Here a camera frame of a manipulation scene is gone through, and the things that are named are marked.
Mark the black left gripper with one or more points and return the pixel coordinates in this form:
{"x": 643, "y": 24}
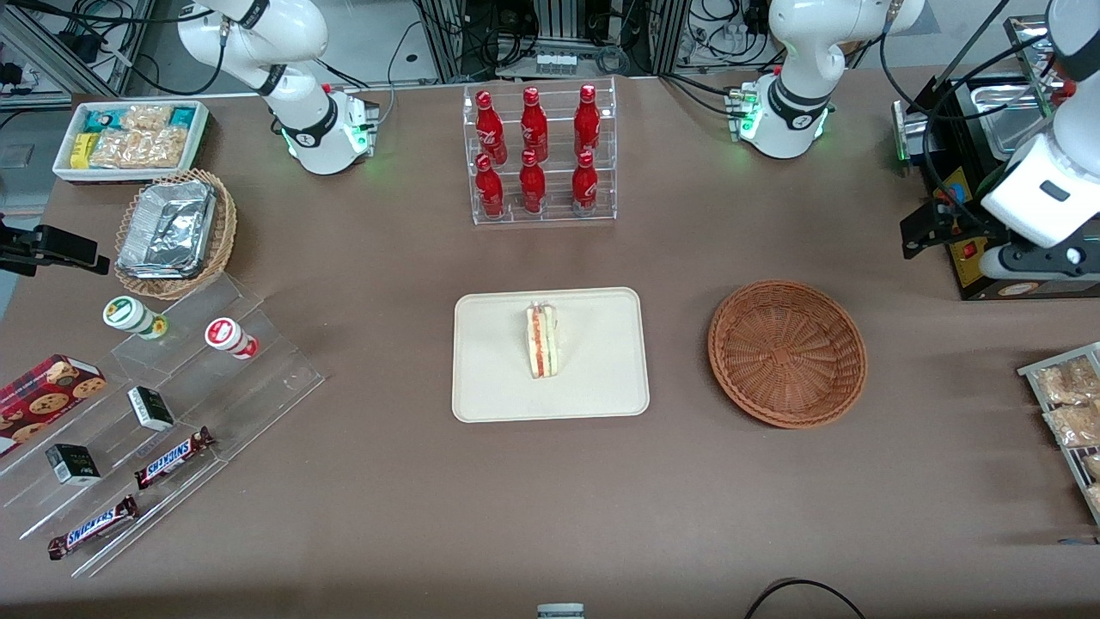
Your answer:
{"x": 964, "y": 222}

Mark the triangular sandwich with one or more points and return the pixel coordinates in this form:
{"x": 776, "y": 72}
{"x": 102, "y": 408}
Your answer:
{"x": 544, "y": 344}

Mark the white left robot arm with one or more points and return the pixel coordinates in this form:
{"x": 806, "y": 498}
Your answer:
{"x": 803, "y": 52}

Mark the brown round wicker basket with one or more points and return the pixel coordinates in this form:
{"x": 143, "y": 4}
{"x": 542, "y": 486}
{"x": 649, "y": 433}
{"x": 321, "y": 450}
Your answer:
{"x": 791, "y": 361}

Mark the cream plastic tray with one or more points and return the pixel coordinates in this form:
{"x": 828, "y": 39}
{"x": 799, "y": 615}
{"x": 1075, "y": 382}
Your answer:
{"x": 490, "y": 361}

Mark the light tan wicker basket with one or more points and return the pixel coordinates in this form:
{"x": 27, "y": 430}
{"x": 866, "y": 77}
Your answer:
{"x": 225, "y": 232}

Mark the black food warmer machine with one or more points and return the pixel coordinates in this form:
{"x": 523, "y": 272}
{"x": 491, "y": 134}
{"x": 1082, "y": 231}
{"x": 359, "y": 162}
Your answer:
{"x": 967, "y": 271}

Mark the stainless steel warmer pan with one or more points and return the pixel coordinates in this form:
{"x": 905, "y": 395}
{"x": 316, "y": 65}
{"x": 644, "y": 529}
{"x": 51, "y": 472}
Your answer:
{"x": 1014, "y": 129}

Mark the clear bag of crackers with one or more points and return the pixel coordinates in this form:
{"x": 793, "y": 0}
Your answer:
{"x": 1066, "y": 383}
{"x": 1093, "y": 464}
{"x": 1074, "y": 425}
{"x": 1095, "y": 497}

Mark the red cola bottle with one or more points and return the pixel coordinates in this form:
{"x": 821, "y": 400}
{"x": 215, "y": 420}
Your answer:
{"x": 584, "y": 189}
{"x": 490, "y": 193}
{"x": 533, "y": 191}
{"x": 488, "y": 125}
{"x": 534, "y": 125}
{"x": 587, "y": 120}

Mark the clear acrylic bottle rack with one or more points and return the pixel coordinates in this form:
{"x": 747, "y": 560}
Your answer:
{"x": 554, "y": 219}

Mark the small grey box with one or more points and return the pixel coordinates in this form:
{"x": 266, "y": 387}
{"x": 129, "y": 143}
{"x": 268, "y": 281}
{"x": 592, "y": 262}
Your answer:
{"x": 560, "y": 612}

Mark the clear acrylic stepped display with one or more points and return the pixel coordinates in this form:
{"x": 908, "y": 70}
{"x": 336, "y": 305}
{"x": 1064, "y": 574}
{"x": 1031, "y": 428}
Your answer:
{"x": 258, "y": 378}

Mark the red lid white cup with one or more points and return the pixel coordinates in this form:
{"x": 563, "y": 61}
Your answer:
{"x": 228, "y": 335}

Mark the teal snack pack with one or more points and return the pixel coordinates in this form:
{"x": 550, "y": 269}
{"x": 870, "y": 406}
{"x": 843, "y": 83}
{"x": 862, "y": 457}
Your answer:
{"x": 183, "y": 117}
{"x": 100, "y": 119}

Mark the aluminium foil container stack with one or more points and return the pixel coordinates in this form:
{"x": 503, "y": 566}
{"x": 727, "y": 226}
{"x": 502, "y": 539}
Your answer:
{"x": 168, "y": 228}

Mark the small rice cracker bag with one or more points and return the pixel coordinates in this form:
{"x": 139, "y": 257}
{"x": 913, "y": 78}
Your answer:
{"x": 146, "y": 116}

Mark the snickers chocolate bar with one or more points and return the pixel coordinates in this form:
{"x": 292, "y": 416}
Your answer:
{"x": 172, "y": 458}
{"x": 93, "y": 526}

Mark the large rice cracker bag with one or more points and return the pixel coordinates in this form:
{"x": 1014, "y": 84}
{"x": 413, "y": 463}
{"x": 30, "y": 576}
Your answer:
{"x": 137, "y": 148}

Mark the small black carton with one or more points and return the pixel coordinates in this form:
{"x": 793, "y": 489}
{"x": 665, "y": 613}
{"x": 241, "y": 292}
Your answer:
{"x": 150, "y": 408}
{"x": 73, "y": 464}

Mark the green lid white cup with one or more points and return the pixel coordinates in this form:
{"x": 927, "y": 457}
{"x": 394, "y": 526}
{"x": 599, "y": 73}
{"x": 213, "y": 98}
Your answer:
{"x": 129, "y": 314}

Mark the yellow snack pack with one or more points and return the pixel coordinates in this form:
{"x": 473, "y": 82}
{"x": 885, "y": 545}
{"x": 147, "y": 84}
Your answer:
{"x": 82, "y": 150}

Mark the white rectangular snack bin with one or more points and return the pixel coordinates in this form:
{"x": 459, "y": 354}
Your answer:
{"x": 64, "y": 168}

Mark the black clamp mounted device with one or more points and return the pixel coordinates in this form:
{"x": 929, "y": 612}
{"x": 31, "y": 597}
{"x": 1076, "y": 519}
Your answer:
{"x": 60, "y": 248}

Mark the red cookie box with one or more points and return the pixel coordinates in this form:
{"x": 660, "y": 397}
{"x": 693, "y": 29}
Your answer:
{"x": 43, "y": 400}

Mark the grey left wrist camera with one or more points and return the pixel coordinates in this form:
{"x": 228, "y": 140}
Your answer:
{"x": 1031, "y": 262}

